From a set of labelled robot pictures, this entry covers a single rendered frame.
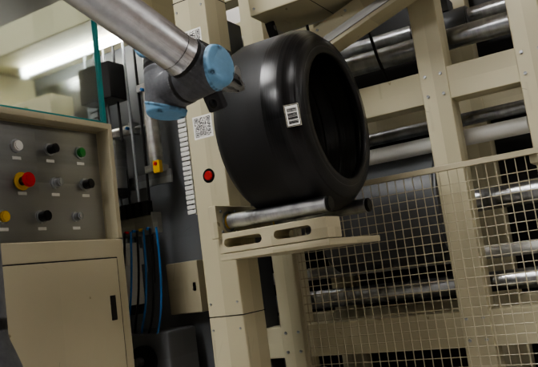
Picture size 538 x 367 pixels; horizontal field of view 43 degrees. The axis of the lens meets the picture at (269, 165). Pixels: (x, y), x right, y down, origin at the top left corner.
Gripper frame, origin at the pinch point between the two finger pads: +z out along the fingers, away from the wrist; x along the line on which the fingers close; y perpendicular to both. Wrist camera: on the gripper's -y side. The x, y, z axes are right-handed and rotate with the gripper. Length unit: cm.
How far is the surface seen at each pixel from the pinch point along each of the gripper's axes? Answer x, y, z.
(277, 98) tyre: -6.5, -1.6, 8.2
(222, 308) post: 33, -53, 34
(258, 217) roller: 10.9, -29.5, 22.9
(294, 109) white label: -10.5, -5.1, 9.8
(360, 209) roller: -9, -27, 51
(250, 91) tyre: 1.4, 2.4, 7.8
